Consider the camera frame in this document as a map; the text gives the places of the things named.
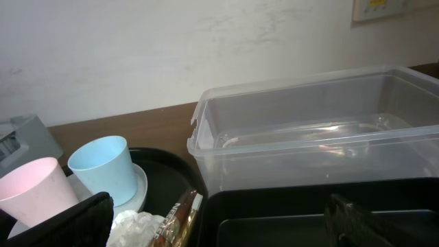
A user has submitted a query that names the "brown gold coffee sachet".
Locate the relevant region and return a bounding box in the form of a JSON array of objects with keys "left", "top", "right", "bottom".
[{"left": 148, "top": 189, "right": 203, "bottom": 247}]

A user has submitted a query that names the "white plate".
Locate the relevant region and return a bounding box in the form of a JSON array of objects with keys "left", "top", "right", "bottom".
[{"left": 8, "top": 163, "right": 147, "bottom": 239}]

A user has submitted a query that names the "black round tray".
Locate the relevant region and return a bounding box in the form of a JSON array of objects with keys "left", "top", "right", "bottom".
[{"left": 61, "top": 147, "right": 208, "bottom": 247}]

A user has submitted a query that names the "pink cup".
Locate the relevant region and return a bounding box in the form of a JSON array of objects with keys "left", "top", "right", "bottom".
[{"left": 1, "top": 157, "right": 79, "bottom": 228}]

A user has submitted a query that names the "black rectangular tray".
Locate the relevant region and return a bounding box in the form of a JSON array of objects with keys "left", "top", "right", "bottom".
[{"left": 199, "top": 178, "right": 438, "bottom": 246}]

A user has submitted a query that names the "framed picture on wall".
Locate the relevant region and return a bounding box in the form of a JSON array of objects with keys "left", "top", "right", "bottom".
[{"left": 352, "top": 0, "right": 438, "bottom": 22}]

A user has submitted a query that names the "white napkin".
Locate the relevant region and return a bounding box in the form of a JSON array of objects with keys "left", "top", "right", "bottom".
[{"left": 106, "top": 210, "right": 164, "bottom": 247}]

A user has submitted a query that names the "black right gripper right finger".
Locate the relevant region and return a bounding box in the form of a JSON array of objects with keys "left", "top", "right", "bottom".
[{"left": 324, "top": 193, "right": 394, "bottom": 247}]

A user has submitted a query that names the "grey dishwasher rack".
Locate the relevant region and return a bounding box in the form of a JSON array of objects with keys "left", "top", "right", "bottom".
[{"left": 1, "top": 114, "right": 64, "bottom": 177}]

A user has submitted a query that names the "light blue cup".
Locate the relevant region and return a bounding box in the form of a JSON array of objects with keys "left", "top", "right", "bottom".
[{"left": 67, "top": 136, "right": 137, "bottom": 207}]

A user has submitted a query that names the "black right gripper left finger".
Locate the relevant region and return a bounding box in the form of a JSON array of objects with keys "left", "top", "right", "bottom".
[{"left": 1, "top": 192, "right": 114, "bottom": 247}]

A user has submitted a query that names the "clear plastic bin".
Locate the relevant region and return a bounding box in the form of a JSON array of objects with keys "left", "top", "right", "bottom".
[{"left": 187, "top": 65, "right": 438, "bottom": 195}]

